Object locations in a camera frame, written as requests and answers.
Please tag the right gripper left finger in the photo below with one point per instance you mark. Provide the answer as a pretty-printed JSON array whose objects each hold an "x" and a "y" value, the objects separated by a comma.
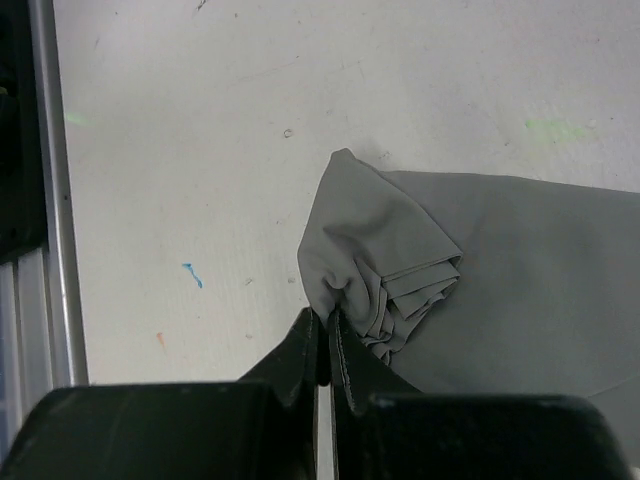
[{"x": 261, "y": 426}]

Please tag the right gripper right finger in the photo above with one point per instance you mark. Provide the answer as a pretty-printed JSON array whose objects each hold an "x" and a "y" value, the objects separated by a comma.
[{"x": 384, "y": 428}]

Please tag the grey underwear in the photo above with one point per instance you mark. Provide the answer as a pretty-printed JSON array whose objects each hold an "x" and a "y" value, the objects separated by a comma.
[{"x": 478, "y": 283}]

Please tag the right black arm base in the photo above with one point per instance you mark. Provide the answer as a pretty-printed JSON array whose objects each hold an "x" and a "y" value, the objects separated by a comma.
[{"x": 23, "y": 212}]

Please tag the aluminium mounting rail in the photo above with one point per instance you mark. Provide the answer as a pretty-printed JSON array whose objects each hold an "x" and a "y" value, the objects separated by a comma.
[{"x": 42, "y": 337}]

